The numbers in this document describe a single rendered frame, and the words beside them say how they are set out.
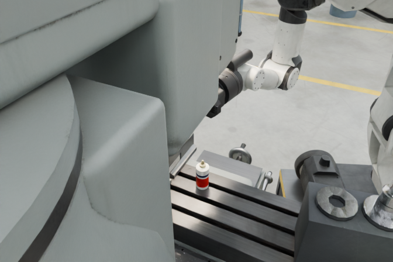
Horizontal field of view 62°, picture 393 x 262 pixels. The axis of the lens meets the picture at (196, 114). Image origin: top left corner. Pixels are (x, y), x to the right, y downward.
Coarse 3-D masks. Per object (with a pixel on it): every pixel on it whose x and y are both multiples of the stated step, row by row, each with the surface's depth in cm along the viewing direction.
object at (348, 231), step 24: (312, 192) 77; (336, 192) 76; (360, 192) 77; (312, 216) 72; (336, 216) 70; (360, 216) 72; (312, 240) 74; (336, 240) 72; (360, 240) 70; (384, 240) 68
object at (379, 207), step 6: (378, 198) 70; (384, 198) 68; (378, 204) 70; (384, 204) 68; (390, 204) 67; (378, 210) 70; (384, 210) 69; (390, 210) 68; (384, 216) 70; (390, 216) 69
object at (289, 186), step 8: (280, 176) 178; (288, 176) 175; (296, 176) 175; (280, 184) 178; (288, 184) 170; (296, 184) 170; (280, 192) 181; (288, 192) 166; (296, 192) 166; (296, 200) 162
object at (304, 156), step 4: (308, 152) 163; (312, 152) 162; (316, 152) 161; (320, 152) 161; (324, 152) 162; (300, 156) 165; (304, 156) 163; (308, 156) 161; (296, 160) 167; (300, 160) 163; (296, 164) 166; (300, 164) 164; (296, 168) 166; (300, 168) 165; (296, 172) 167; (300, 172) 166
